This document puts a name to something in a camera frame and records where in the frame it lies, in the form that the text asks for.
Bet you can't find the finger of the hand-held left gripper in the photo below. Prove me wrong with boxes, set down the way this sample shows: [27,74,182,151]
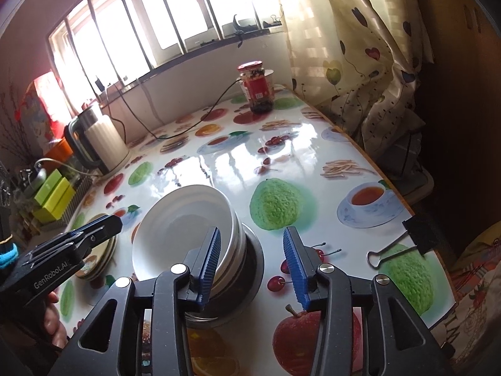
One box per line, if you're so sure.
[64,214,123,256]

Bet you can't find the orange container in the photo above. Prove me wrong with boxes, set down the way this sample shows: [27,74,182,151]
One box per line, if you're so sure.
[43,138,75,163]

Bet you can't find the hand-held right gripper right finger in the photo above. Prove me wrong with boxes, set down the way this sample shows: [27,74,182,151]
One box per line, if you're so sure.
[283,226,457,376]

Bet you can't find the barred window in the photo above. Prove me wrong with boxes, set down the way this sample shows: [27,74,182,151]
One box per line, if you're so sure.
[47,0,282,98]

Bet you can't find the black power cable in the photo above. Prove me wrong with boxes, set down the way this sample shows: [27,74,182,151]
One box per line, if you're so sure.
[104,78,241,142]

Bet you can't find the cream electric kettle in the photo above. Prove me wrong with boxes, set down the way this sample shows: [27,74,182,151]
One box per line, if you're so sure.
[64,106,132,177]

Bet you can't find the food print tablecloth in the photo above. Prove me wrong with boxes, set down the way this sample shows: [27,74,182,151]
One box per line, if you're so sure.
[59,84,458,376]

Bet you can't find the cream plate brown blue pattern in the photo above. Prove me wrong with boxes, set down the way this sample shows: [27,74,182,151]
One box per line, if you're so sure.
[80,243,118,281]
[76,213,118,279]

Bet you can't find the green cardboard box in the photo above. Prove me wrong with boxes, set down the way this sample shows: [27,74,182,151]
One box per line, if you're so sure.
[33,168,65,208]

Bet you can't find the white bowl blue pattern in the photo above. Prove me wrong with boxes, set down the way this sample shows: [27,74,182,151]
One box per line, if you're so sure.
[213,204,247,279]

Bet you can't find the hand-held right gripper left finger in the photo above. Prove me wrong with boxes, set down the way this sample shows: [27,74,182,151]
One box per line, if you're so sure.
[47,226,222,376]

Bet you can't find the small black object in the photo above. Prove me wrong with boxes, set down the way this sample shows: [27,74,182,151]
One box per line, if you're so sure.
[231,13,251,48]

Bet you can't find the dried branches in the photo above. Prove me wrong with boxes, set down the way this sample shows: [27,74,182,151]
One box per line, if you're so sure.
[0,86,36,165]

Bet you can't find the yellow-green cardboard box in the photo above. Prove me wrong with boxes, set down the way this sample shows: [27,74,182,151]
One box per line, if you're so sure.
[33,182,77,222]

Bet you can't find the glass jar red label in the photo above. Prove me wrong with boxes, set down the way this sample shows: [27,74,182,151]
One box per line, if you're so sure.
[237,60,275,113]

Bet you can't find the plain white bowl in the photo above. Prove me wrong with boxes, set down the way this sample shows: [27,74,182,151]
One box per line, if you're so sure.
[132,185,235,282]

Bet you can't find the white cable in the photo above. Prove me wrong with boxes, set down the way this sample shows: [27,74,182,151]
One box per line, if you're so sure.
[137,80,163,126]

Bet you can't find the stainless steel bowl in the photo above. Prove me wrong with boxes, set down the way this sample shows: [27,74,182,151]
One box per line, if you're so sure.
[184,223,265,327]

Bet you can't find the printed blanket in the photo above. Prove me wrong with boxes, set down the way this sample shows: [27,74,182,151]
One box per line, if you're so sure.
[431,223,501,376]

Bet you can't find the red patterned gift bag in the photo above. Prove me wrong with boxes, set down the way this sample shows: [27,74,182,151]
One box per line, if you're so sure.
[18,71,67,153]

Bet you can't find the heart print curtain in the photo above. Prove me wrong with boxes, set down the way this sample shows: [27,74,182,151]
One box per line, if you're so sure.
[274,0,427,173]

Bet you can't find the grey striped tray box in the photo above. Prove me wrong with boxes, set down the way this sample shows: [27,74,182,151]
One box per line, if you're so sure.
[23,176,95,228]

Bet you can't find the person's left hand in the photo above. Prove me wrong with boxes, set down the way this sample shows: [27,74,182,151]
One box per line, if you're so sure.
[42,291,74,340]

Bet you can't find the black binder clip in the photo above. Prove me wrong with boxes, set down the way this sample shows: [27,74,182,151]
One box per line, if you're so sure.
[366,215,447,269]

